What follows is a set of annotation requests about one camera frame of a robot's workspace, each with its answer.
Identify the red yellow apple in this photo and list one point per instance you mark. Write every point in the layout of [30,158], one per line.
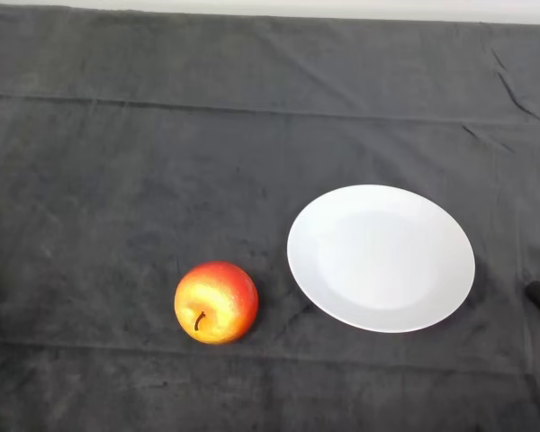
[216,297]

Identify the white round plate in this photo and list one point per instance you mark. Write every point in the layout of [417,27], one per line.
[382,261]

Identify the dark grey table cloth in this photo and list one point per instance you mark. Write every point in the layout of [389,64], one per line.
[162,157]

